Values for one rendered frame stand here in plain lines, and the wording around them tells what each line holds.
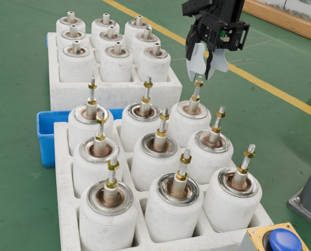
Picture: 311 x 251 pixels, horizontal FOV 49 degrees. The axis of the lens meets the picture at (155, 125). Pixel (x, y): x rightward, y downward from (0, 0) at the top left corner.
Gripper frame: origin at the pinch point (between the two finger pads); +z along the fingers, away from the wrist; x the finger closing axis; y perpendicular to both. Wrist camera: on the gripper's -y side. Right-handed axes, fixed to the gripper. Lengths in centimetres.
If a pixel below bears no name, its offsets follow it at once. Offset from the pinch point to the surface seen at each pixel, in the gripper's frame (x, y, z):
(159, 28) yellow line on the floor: 49, -110, 34
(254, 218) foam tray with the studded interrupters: 0.7, 27.5, 17.4
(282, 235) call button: -10.9, 39.5, 1.5
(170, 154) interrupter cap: -12.6, 13.6, 9.1
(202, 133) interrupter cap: -2.7, 9.7, 9.1
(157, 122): -10.1, 2.9, 9.7
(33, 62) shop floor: -24, -79, 34
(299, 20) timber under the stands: 143, -97, 26
